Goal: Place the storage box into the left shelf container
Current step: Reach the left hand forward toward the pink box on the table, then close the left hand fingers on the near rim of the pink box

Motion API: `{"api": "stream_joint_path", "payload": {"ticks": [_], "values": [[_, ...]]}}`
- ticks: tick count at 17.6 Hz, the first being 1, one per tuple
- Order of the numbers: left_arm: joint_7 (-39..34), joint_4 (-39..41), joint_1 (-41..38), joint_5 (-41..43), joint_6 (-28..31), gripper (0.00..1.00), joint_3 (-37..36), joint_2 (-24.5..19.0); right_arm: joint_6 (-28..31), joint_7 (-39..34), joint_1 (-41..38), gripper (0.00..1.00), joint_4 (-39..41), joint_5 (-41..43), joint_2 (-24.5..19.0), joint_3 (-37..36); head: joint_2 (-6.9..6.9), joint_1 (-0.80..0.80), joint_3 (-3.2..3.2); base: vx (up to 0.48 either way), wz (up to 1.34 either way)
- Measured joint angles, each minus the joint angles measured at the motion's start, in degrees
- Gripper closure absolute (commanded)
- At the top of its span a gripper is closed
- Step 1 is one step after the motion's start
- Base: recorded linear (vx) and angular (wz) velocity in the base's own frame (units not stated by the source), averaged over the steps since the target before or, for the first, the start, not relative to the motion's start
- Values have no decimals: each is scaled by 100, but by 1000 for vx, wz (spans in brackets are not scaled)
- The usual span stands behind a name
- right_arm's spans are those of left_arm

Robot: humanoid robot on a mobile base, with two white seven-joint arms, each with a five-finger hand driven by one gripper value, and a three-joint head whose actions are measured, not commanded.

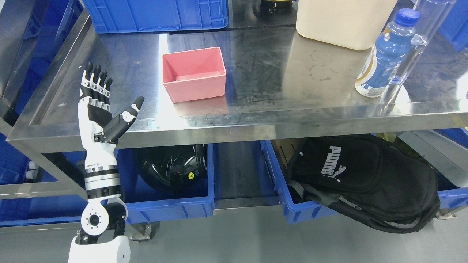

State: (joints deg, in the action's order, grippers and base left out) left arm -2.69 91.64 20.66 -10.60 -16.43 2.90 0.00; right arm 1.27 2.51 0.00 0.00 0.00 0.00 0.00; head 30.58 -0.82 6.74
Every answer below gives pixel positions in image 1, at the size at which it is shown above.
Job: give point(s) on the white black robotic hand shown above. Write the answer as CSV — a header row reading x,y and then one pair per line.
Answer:
x,y
99,129

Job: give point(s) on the pink plastic storage box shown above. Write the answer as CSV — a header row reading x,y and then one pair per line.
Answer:
x,y
194,74

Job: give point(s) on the stainless steel shelf rack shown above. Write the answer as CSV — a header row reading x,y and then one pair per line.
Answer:
x,y
32,33

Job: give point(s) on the blue shelf bin left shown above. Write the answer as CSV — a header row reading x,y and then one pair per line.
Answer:
x,y
16,168

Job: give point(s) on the cream plastic container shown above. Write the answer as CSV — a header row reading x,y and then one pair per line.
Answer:
x,y
354,24

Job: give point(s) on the black helmet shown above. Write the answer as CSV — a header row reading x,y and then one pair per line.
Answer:
x,y
172,169

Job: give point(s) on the blue bin with helmet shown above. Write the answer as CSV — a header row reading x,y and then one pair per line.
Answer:
x,y
146,205

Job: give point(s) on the blue crate on table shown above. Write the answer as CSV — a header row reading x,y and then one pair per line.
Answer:
x,y
129,16

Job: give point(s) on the stainless steel table cart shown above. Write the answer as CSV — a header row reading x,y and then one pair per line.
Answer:
x,y
279,85

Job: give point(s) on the black Puma backpack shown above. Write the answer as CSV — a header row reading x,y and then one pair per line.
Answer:
x,y
367,179

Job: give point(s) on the blue drink bottle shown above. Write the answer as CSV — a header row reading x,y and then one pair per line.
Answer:
x,y
387,54

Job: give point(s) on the blue bin with backpack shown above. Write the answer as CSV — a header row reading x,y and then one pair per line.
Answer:
x,y
444,149

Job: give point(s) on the clear plastic bottle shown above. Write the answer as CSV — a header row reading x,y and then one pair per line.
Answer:
x,y
432,15

